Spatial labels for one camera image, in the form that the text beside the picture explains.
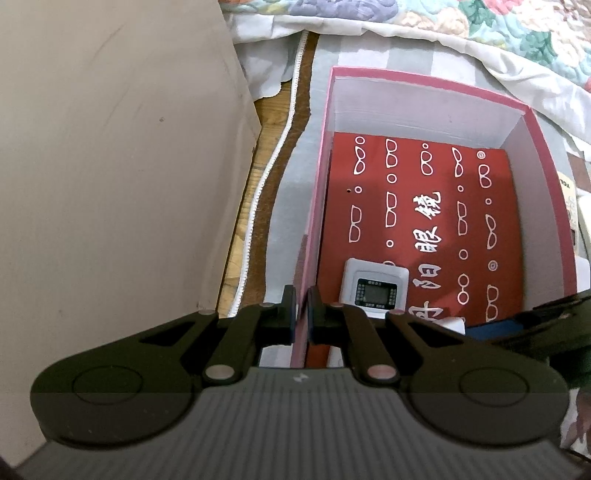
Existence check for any red eyeglasses-print flat case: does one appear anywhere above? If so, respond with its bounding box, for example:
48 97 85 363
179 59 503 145
307 131 529 370

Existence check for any grey white checkered sheet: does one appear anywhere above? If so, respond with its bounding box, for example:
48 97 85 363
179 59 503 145
222 28 591 370

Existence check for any floral quilt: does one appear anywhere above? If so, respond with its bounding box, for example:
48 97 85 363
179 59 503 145
219 0 591 158

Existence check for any white device with screen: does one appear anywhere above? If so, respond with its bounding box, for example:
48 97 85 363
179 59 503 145
339 258 410 319

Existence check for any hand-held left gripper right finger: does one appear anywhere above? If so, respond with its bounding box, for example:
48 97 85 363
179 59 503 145
308 285 462 386

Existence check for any pink cardboard box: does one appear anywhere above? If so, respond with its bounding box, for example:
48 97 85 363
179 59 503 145
290 66 580 370

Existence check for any cream printed box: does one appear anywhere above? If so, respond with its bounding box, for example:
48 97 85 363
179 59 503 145
556 171 579 208

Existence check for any small white box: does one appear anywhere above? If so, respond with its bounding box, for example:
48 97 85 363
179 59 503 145
431 315 467 335

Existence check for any white plastic item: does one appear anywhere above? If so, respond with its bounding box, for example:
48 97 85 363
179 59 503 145
566 189 591 259

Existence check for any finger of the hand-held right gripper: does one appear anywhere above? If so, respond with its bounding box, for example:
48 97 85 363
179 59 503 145
489 292 591 365

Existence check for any large beige cardboard box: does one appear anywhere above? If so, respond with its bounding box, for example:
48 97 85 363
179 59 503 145
0 0 263 467

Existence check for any blue flat item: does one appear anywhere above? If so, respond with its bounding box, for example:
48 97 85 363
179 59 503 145
464 318 527 342

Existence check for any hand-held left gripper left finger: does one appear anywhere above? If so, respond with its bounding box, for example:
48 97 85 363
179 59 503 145
139 285 296 386

